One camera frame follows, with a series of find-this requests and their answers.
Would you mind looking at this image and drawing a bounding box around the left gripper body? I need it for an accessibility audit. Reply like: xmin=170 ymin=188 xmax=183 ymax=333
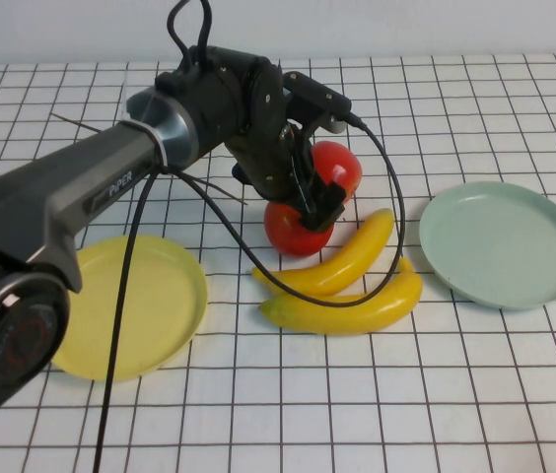
xmin=228 ymin=121 xmax=319 ymax=218

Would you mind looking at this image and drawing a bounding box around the red apple with yellow patch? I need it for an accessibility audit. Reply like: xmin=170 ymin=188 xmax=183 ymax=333
xmin=263 ymin=200 xmax=334 ymax=257

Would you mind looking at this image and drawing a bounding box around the red apple with sideways stem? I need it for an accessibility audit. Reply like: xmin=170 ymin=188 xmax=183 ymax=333
xmin=310 ymin=141 xmax=364 ymax=206

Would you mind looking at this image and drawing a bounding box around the slim yellow banana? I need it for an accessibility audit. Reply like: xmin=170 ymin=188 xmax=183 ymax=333
xmin=250 ymin=208 xmax=395 ymax=298

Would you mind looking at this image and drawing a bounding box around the yellow banana with green tip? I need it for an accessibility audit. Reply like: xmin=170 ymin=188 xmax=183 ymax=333
xmin=257 ymin=256 xmax=424 ymax=337

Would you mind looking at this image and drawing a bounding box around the yellow round plate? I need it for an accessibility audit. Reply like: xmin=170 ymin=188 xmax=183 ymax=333
xmin=50 ymin=234 xmax=209 ymax=382

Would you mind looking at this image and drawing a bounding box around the pale green round plate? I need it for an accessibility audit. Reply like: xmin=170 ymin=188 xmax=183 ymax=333
xmin=418 ymin=180 xmax=556 ymax=311

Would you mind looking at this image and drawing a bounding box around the white grid tablecloth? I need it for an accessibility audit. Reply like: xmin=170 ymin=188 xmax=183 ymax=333
xmin=0 ymin=53 xmax=556 ymax=473

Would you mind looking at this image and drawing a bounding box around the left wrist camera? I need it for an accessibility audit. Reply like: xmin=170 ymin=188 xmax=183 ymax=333
xmin=282 ymin=71 xmax=353 ymax=134

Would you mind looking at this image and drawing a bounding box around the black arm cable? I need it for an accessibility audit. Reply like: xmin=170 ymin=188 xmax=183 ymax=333
xmin=167 ymin=0 xmax=213 ymax=68

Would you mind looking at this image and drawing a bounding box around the left camera cable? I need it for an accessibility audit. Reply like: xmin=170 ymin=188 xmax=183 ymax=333
xmin=93 ymin=111 xmax=407 ymax=473

